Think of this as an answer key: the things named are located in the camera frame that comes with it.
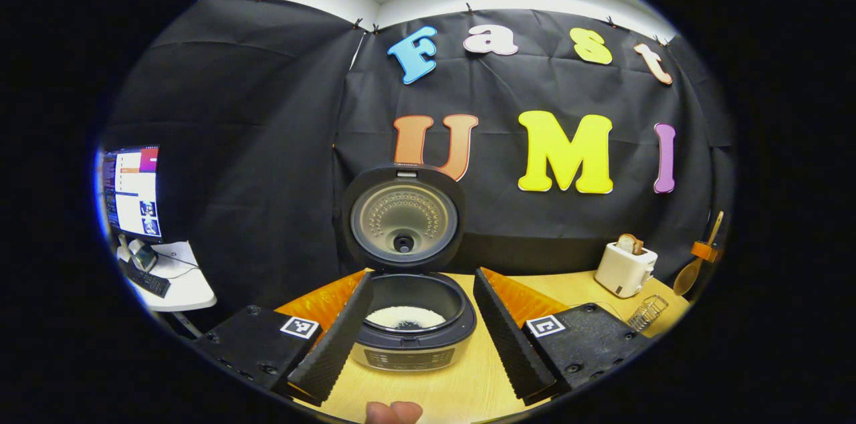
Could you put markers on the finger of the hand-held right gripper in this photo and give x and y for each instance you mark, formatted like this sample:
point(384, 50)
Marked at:
point(703, 251)

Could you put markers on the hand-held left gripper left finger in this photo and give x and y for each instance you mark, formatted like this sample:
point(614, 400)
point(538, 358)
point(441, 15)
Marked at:
point(331, 344)

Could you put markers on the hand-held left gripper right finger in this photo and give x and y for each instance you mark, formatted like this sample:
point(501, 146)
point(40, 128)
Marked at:
point(508, 337)

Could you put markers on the wooden spoon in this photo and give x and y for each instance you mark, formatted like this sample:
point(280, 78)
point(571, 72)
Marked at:
point(685, 280)

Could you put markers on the dark grey rice cooker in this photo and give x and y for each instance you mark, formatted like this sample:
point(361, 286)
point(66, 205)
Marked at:
point(401, 223)

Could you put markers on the toasted bread slice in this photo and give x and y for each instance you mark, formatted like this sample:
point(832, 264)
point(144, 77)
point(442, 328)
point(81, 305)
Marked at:
point(630, 244)

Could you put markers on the white toaster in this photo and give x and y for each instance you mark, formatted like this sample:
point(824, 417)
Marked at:
point(622, 271)

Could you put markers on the white side table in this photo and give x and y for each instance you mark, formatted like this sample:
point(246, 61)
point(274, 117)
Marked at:
point(184, 283)

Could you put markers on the black keyboard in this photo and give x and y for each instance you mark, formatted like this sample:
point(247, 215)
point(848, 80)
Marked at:
point(147, 280)

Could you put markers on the small grey desk device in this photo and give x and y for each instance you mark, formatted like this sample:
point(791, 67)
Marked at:
point(142, 255)

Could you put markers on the black backdrop cloth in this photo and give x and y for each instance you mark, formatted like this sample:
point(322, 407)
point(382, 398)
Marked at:
point(254, 143)

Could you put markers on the computer monitor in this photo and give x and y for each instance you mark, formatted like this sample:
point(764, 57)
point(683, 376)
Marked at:
point(134, 193)

